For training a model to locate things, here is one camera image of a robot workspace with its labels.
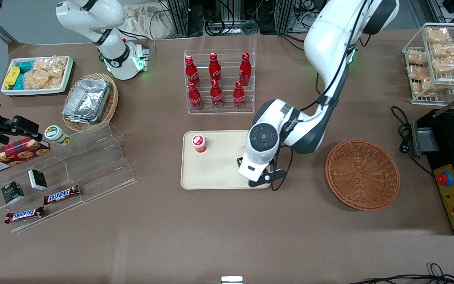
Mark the small white box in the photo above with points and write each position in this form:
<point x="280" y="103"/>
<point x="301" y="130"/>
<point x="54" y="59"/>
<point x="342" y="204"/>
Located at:
<point x="231" y="280"/>

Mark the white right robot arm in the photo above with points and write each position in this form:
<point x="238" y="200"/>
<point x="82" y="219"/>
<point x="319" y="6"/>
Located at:
<point x="108" y="15"/>

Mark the red tartan cookie box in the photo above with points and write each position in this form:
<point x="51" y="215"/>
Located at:
<point x="14" y="156"/>

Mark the black box white label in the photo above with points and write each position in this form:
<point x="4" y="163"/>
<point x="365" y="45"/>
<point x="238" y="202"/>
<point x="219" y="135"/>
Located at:
<point x="38" y="180"/>

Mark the wrapped cracker pack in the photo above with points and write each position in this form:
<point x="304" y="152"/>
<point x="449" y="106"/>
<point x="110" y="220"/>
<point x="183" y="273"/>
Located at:
<point x="447" y="66"/>
<point x="436" y="34"/>
<point x="419" y="72"/>
<point x="417" y="57"/>
<point x="424" y="87"/>
<point x="447" y="50"/>

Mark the clear acrylic bottle rack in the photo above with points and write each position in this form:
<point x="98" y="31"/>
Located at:
<point x="227" y="51"/>

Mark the yellow snack packet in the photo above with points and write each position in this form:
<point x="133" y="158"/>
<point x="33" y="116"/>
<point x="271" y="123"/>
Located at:
<point x="12" y="77"/>

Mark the red cola bottle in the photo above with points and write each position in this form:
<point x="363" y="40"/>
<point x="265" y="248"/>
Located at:
<point x="239" y="96"/>
<point x="214" y="69"/>
<point x="192" y="71"/>
<point x="245" y="71"/>
<point x="216" y="96"/>
<point x="195" y="98"/>

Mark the black machine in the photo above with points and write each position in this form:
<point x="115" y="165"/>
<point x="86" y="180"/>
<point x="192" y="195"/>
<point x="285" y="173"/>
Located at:
<point x="447" y="138"/>

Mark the black box gold logo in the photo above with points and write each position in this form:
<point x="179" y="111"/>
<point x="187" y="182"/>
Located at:
<point x="12" y="193"/>

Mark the clear acrylic stepped shelf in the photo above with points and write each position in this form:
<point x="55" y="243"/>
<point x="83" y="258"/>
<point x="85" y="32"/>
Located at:
<point x="93" y="165"/>

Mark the silver foil container stack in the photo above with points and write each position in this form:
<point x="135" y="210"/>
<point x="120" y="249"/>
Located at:
<point x="87" y="100"/>

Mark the oval wicker basket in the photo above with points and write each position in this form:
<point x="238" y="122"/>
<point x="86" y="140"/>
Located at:
<point x="110" y="102"/>

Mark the Snickers chocolate bar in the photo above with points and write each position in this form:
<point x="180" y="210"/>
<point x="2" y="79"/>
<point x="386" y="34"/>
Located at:
<point x="61" y="195"/>
<point x="24" y="215"/>

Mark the small red white-capped bottle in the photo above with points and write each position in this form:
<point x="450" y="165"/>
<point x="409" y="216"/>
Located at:
<point x="199" y="144"/>

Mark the beige crumpled cloth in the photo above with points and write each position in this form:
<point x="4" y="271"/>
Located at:
<point x="144" y="19"/>

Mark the red emergency stop button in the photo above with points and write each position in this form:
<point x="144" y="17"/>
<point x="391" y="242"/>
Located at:
<point x="445" y="178"/>

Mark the beige plastic tray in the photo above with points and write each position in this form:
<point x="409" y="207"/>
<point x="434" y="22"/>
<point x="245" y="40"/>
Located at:
<point x="219" y="169"/>

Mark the green white capped bottle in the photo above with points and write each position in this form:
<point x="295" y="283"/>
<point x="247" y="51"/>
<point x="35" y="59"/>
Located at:
<point x="56" y="135"/>

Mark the clear bag rice crackers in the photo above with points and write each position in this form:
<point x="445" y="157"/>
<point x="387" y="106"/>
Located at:
<point x="41" y="81"/>
<point x="51" y="65"/>

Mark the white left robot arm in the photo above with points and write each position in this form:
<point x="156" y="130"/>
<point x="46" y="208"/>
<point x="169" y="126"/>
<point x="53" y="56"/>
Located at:
<point x="329" y="39"/>

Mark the round brown wicker basket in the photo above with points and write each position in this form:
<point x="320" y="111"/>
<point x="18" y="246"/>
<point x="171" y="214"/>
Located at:
<point x="363" y="175"/>

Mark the teal snack packet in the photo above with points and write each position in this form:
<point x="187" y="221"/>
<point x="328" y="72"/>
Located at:
<point x="23" y="69"/>

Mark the white rectangular bin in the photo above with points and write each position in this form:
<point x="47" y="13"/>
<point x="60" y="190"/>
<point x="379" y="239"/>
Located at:
<point x="34" y="91"/>

